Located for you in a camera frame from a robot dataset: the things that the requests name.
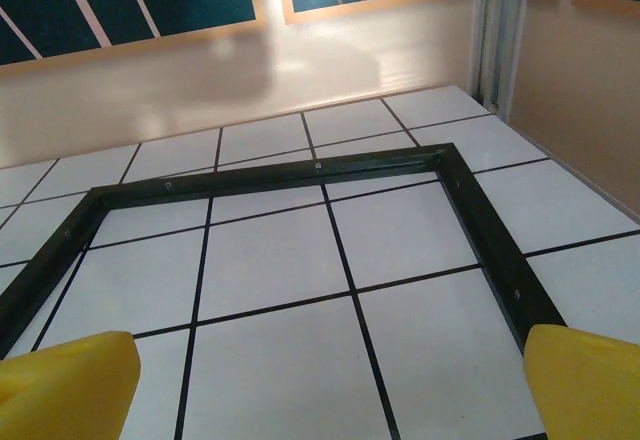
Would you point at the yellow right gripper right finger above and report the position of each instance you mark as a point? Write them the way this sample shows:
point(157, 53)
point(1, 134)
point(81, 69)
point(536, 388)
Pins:
point(585, 390)

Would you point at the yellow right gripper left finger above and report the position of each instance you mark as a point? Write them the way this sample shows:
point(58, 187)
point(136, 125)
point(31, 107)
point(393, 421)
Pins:
point(65, 390)

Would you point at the aluminium corner post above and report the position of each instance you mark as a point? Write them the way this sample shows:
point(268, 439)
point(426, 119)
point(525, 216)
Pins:
point(500, 25)

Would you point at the black picture frame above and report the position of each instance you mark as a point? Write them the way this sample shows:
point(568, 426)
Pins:
point(380, 162)

